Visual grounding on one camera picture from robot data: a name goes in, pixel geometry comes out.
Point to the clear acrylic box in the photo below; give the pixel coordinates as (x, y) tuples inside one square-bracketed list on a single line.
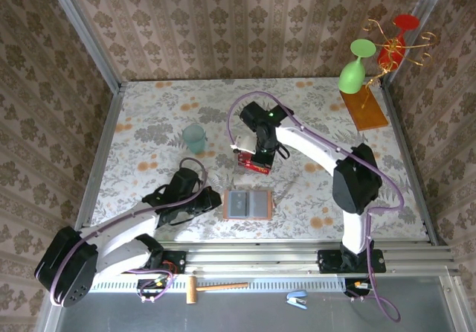
[(241, 166)]

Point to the dark grey credit card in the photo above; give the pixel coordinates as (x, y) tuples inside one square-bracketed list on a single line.
[(259, 203)]

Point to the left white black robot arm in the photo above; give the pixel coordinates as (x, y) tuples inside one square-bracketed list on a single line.
[(122, 255)]

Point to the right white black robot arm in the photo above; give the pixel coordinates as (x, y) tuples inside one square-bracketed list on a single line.
[(308, 144)]

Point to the teal plastic cup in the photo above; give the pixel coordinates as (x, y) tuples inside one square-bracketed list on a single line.
[(195, 140)]

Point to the wooden mallet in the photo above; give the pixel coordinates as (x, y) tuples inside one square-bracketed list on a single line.
[(191, 289)]

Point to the green plastic wine glass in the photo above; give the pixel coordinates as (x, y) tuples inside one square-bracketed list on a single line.
[(351, 75)]

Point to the grey metal panel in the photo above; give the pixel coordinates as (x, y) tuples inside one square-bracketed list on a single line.
[(260, 317)]

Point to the blue stapler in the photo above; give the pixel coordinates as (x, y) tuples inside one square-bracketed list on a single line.
[(297, 295)]

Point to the red plastic wine glass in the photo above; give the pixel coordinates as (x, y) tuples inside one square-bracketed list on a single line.
[(405, 22)]

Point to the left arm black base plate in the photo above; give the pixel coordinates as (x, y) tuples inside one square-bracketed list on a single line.
[(175, 261)]

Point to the aluminium rail frame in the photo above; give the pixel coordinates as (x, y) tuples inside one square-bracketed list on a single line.
[(253, 259)]

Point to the aluminium table side rail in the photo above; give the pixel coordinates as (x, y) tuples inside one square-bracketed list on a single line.
[(99, 161), (409, 161)]

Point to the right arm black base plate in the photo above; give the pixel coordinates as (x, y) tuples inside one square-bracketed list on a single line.
[(327, 261)]

